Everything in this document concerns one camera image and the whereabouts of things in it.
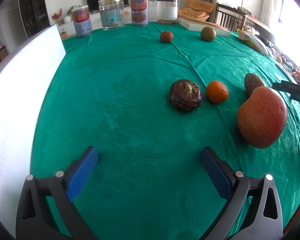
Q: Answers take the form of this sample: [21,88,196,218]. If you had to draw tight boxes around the purple sweet potato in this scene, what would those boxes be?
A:
[244,73,267,98]

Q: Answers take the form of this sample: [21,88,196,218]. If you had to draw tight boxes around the pile of small toys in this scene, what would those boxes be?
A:
[272,46,300,85]

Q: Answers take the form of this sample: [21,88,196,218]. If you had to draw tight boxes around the white television cabinet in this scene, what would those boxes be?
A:
[57,5,158,40]

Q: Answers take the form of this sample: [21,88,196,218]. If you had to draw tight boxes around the white flat box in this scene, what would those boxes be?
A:
[177,17,231,37]

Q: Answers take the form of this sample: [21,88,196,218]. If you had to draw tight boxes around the red label tin can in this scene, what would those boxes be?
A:
[130,0,150,27]
[72,6,93,38]

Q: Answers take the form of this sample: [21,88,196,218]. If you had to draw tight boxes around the green plant white pot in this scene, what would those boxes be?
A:
[63,5,82,23]

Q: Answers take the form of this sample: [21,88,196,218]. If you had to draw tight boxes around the crumpled plastic bag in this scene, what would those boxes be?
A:
[237,29,273,55]

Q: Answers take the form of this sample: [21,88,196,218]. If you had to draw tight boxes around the dark glass cabinet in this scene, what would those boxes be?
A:
[17,0,44,39]

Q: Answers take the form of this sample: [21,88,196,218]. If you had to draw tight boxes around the dark reddish mandarin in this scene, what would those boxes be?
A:
[160,31,174,43]

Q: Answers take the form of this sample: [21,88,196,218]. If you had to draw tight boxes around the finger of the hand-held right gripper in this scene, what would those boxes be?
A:
[272,81,300,110]

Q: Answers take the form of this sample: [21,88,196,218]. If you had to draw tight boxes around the red apple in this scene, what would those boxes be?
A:
[237,86,288,149]

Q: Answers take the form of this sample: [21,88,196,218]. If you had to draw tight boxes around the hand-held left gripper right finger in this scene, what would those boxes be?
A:
[200,147,283,240]

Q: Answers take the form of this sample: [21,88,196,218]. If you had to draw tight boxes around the orange lounge chair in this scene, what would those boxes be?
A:
[177,0,215,22]

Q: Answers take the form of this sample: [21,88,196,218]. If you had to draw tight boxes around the wooden slatted chair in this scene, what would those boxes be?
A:
[245,15,277,45]
[214,3,248,32]

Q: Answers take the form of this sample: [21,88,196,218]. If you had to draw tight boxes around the clear jar black lid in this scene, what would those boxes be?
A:
[156,0,178,25]

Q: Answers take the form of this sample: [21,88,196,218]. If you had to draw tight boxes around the green-brown orange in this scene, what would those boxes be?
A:
[200,26,217,42]

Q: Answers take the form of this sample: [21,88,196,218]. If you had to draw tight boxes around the green tablecloth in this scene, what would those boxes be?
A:
[31,21,300,240]

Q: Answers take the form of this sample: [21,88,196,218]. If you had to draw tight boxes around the red flowers in vase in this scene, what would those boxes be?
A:
[52,8,63,25]

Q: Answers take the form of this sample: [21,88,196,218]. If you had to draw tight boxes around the white wooden tray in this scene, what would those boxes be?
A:
[0,24,67,220]

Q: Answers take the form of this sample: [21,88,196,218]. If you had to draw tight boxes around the orange mandarin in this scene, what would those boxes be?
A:
[206,80,229,104]

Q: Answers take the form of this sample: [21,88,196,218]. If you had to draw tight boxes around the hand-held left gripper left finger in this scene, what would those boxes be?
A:
[16,146,99,240]

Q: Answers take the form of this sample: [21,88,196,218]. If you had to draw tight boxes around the clear jar teal label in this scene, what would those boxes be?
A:
[98,0,126,31]

